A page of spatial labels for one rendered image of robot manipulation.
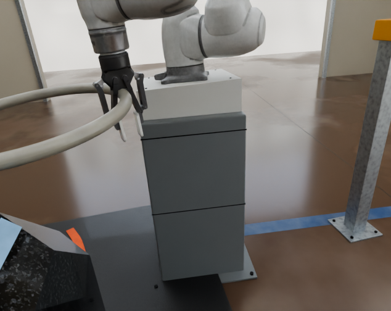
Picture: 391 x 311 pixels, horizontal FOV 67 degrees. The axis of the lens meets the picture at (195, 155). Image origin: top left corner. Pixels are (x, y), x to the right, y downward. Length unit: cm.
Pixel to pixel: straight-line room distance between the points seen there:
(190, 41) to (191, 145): 38
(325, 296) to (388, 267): 38
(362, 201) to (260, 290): 72
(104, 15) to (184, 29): 46
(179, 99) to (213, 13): 31
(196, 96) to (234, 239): 67
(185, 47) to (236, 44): 19
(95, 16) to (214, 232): 97
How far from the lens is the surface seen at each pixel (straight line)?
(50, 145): 58
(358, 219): 185
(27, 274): 57
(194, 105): 111
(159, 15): 70
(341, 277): 163
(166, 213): 127
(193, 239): 136
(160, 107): 110
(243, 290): 149
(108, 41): 76
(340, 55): 607
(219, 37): 110
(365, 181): 172
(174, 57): 117
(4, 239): 60
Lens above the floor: 114
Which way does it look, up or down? 25 degrees down
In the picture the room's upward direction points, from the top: 4 degrees counter-clockwise
